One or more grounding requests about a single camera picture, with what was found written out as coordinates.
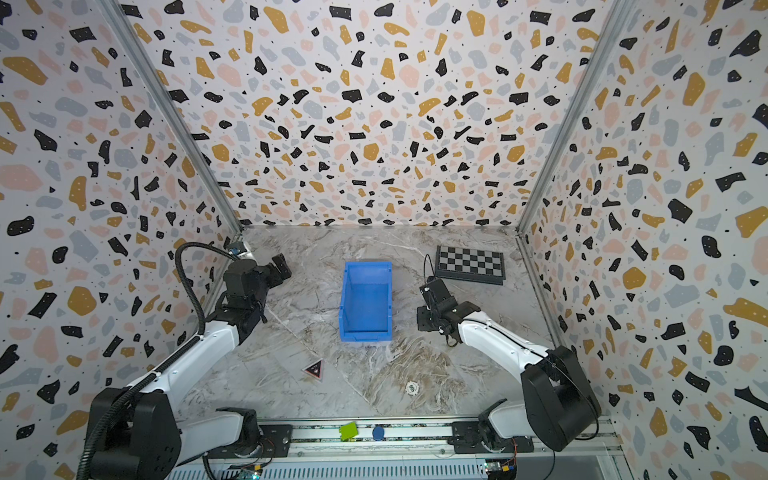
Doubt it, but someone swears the green block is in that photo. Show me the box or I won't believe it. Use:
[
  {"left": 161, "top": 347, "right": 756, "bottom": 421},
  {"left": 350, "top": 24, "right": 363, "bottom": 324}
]
[{"left": 339, "top": 422, "right": 359, "bottom": 442}]

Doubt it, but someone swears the blue round cap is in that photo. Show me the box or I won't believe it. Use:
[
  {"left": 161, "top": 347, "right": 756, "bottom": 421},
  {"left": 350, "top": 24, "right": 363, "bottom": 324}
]
[{"left": 372, "top": 425, "right": 385, "bottom": 441}]

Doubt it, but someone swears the left corner aluminium profile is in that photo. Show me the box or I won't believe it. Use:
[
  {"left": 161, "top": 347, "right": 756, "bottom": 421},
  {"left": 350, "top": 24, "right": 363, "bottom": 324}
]
[{"left": 95, "top": 1, "right": 243, "bottom": 233}]

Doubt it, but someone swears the black white checkerboard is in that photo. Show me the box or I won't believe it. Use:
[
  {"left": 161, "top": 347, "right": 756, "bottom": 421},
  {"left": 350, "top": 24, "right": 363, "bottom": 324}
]
[{"left": 435, "top": 246, "right": 506, "bottom": 285}]

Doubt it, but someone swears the black triangle marker sticker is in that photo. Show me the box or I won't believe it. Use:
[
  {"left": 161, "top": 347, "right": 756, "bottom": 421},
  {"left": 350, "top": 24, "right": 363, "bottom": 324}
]
[{"left": 303, "top": 359, "right": 323, "bottom": 381}]

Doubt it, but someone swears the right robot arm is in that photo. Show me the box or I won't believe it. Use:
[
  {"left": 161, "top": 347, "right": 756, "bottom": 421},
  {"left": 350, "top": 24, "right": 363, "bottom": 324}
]
[{"left": 417, "top": 276, "right": 601, "bottom": 452}]

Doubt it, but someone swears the blue plastic bin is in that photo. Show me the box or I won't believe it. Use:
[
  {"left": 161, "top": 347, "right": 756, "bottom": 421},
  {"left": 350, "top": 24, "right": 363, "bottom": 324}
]
[{"left": 339, "top": 261, "right": 393, "bottom": 343}]

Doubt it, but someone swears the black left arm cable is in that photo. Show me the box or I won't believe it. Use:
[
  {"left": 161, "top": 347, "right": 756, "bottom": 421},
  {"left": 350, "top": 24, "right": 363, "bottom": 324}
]
[{"left": 173, "top": 241, "right": 241, "bottom": 337}]

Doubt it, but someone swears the corner aluminium profile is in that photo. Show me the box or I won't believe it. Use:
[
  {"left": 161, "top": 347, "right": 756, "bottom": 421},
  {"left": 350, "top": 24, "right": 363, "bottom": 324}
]
[
  {"left": 95, "top": 1, "right": 243, "bottom": 233},
  {"left": 516, "top": 0, "right": 637, "bottom": 236}
]

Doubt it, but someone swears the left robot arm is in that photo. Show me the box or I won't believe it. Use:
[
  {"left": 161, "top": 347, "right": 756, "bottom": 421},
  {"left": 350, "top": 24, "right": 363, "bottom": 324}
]
[{"left": 76, "top": 255, "right": 292, "bottom": 479}]

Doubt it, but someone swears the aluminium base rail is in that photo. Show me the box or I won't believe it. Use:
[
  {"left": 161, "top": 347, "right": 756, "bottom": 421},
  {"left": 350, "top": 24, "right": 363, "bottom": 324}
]
[{"left": 170, "top": 417, "right": 633, "bottom": 479}]

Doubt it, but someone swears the right corner aluminium profile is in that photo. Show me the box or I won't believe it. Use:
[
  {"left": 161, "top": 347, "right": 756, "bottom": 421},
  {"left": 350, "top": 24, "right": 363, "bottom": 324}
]
[{"left": 516, "top": 0, "right": 637, "bottom": 236}]

